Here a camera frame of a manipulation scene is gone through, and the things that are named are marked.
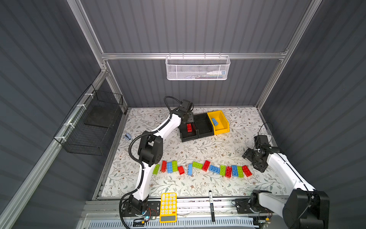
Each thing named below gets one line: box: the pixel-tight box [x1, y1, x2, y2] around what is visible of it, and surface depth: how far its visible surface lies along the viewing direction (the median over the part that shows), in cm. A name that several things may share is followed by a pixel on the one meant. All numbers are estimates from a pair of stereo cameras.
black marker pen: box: [208, 189, 215, 222], surface depth 76 cm
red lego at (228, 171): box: [225, 166, 233, 178], surface depth 87 cm
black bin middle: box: [193, 112, 214, 139], surface depth 101 cm
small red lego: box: [178, 165, 185, 176], surface depth 86 cm
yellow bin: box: [206, 110, 231, 136], surface depth 111 cm
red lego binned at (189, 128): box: [186, 123, 193, 133], surface depth 107 cm
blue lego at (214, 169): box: [209, 164, 221, 175], surface depth 88 cm
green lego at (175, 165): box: [172, 160, 178, 173], surface depth 88 cm
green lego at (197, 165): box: [192, 161, 204, 170], surface depth 91 cm
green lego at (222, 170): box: [219, 164, 227, 177], surface depth 88 cm
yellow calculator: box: [159, 192, 178, 224], surface depth 74 cm
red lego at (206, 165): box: [202, 160, 211, 172], surface depth 89 cm
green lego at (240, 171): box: [237, 166, 244, 178], surface depth 86 cm
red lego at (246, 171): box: [242, 165, 253, 178], surface depth 86 cm
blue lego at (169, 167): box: [166, 161, 173, 174], surface depth 88 cm
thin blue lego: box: [187, 163, 194, 177], surface depth 88 cm
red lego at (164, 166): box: [161, 160, 167, 173], surface depth 88 cm
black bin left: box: [178, 122, 199, 143], surface depth 101 cm
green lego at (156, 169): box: [152, 163, 161, 175], surface depth 88 cm
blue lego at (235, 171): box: [231, 165, 239, 177], surface depth 86 cm
